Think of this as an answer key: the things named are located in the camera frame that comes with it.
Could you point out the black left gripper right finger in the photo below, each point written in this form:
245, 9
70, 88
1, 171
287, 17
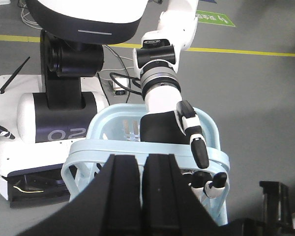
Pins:
170, 208

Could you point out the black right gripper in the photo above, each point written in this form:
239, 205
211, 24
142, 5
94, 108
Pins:
277, 217

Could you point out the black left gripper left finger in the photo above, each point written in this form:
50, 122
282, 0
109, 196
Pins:
108, 206

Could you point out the light blue plastic basket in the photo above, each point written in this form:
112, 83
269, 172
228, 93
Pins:
116, 130

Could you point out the white black humanoid robot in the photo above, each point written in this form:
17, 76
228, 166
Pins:
41, 115

